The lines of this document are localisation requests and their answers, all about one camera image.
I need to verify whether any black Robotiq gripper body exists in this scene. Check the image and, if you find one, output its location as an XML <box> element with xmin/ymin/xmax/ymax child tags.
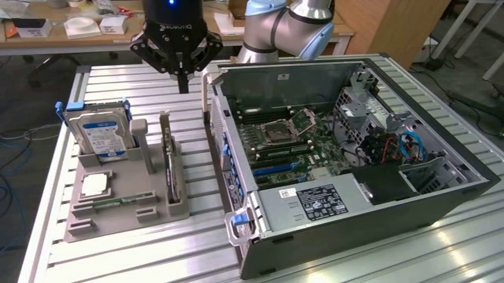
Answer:
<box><xmin>140</xmin><ymin>0</ymin><xmax>209</xmax><ymax>80</ymax></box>

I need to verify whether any graphics card with metal bracket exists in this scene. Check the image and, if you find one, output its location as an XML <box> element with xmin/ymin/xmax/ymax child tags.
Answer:
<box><xmin>159</xmin><ymin>110</ymin><xmax>184</xmax><ymax>206</ymax></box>

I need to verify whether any wooden desk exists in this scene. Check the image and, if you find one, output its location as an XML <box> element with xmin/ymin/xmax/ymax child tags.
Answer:
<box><xmin>201</xmin><ymin>0</ymin><xmax>355</xmax><ymax>57</ymax></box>
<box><xmin>0</xmin><ymin>0</ymin><xmax>144</xmax><ymax>57</ymax></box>

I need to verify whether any white paper stack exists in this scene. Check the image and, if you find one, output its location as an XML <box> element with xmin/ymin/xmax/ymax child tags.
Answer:
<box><xmin>213</xmin><ymin>12</ymin><xmax>247</xmax><ymax>36</ymax></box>

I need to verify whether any white labelled box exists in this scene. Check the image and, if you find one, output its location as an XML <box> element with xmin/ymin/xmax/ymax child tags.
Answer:
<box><xmin>98</xmin><ymin>16</ymin><xmax>129</xmax><ymax>35</ymax></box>

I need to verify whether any white square dish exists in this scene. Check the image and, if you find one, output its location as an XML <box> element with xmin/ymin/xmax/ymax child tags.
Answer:
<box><xmin>62</xmin><ymin>17</ymin><xmax>102</xmax><ymax>40</ymax></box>

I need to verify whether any grey plastic bag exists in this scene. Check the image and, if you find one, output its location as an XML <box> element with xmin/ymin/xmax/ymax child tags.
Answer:
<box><xmin>94</xmin><ymin>0</ymin><xmax>118</xmax><ymax>15</ymax></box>

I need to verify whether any black chair base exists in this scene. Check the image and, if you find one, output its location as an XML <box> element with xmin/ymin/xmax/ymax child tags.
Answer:
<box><xmin>22</xmin><ymin>52</ymin><xmax>81</xmax><ymax>88</ymax></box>

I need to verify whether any black and white box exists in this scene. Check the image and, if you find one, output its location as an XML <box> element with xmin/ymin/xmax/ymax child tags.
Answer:
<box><xmin>10</xmin><ymin>18</ymin><xmax>54</xmax><ymax>38</ymax></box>

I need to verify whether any hard disk in blue caddy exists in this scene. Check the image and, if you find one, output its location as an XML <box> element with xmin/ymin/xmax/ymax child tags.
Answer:
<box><xmin>54</xmin><ymin>98</ymin><xmax>133</xmax><ymax>163</ymax></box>

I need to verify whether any CPU socket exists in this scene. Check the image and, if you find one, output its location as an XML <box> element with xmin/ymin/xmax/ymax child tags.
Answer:
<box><xmin>261</xmin><ymin>119</ymin><xmax>299</xmax><ymax>147</ymax></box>

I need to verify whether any metal socket cover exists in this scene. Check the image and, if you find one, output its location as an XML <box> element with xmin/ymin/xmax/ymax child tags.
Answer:
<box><xmin>288</xmin><ymin>107</ymin><xmax>318</xmax><ymax>136</ymax></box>

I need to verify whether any black labelled RAM stick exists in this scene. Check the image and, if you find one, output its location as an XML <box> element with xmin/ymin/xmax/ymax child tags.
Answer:
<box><xmin>255</xmin><ymin>143</ymin><xmax>311</xmax><ymax>160</ymax></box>

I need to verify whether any green motherboard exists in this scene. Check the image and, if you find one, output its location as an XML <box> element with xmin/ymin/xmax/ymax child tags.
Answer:
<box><xmin>227</xmin><ymin>97</ymin><xmax>355</xmax><ymax>191</ymax></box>

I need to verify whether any long blue expansion slot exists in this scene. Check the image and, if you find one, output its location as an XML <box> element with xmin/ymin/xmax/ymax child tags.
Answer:
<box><xmin>251</xmin><ymin>161</ymin><xmax>299</xmax><ymax>177</ymax></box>

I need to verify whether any perforated metal disk bay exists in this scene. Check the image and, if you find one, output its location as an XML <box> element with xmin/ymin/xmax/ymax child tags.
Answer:
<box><xmin>334</xmin><ymin>87</ymin><xmax>394</xmax><ymax>166</ymax></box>

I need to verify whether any wooden cabinet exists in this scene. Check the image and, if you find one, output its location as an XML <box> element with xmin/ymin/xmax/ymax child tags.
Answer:
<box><xmin>332</xmin><ymin>0</ymin><xmax>451</xmax><ymax>68</ymax></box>

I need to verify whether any grey plastic parts rack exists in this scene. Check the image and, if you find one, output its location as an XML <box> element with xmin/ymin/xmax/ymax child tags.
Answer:
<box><xmin>62</xmin><ymin>119</ymin><xmax>191</xmax><ymax>244</ymax></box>

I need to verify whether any silver CPU chip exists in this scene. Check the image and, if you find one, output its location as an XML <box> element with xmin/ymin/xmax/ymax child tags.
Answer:
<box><xmin>80</xmin><ymin>174</ymin><xmax>113</xmax><ymax>199</ymax></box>

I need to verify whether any silver chipset heat sink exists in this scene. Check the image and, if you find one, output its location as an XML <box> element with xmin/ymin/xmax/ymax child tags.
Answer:
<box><xmin>310</xmin><ymin>168</ymin><xmax>334</xmax><ymax>180</ymax></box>

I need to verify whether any green RAM stick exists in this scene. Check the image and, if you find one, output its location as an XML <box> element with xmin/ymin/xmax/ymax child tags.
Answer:
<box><xmin>90</xmin><ymin>193</ymin><xmax>152</xmax><ymax>209</ymax></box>

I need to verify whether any black power adapter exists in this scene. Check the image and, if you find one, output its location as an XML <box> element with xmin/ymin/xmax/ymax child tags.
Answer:
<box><xmin>423</xmin><ymin>57</ymin><xmax>446</xmax><ymax>72</ymax></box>

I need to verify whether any grey power supply unit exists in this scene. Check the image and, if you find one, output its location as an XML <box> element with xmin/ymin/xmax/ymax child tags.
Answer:
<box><xmin>257</xmin><ymin>173</ymin><xmax>372</xmax><ymax>233</ymax></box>

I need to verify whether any black plastic shroud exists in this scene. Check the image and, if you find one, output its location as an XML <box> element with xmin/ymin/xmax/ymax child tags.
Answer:
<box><xmin>351</xmin><ymin>163</ymin><xmax>421</xmax><ymax>206</ymax></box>

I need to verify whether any grey hinged disk bay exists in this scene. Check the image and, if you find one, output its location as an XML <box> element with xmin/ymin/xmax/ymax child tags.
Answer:
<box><xmin>396</xmin><ymin>156</ymin><xmax>469</xmax><ymax>195</ymax></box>

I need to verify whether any black open PC case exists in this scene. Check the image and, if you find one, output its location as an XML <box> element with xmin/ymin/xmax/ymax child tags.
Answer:
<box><xmin>200</xmin><ymin>57</ymin><xmax>501</xmax><ymax>281</ymax></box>

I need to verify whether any black floor stand base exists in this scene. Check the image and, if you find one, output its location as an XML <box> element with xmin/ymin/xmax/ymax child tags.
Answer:
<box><xmin>445</xmin><ymin>88</ymin><xmax>504</xmax><ymax>119</ymax></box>

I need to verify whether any white floor cable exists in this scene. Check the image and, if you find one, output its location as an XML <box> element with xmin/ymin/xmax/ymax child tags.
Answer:
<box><xmin>0</xmin><ymin>123</ymin><xmax>64</xmax><ymax>141</ymax></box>

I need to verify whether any black wire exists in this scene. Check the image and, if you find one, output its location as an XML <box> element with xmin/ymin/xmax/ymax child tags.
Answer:
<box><xmin>330</xmin><ymin>111</ymin><xmax>367</xmax><ymax>166</ymax></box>

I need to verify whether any red wire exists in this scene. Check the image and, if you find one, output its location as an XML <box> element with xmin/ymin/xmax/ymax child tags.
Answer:
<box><xmin>383</xmin><ymin>137</ymin><xmax>396</xmax><ymax>163</ymax></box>

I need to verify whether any blue data wire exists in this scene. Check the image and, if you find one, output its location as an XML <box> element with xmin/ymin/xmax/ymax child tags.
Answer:
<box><xmin>396</xmin><ymin>131</ymin><xmax>427</xmax><ymax>162</ymax></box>

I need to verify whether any white table frame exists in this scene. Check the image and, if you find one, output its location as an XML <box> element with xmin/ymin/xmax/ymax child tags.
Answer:
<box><xmin>430</xmin><ymin>0</ymin><xmax>504</xmax><ymax>81</ymax></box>

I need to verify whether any blue floor cable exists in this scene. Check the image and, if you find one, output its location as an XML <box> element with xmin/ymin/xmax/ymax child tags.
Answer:
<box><xmin>0</xmin><ymin>138</ymin><xmax>34</xmax><ymax>254</ymax></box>

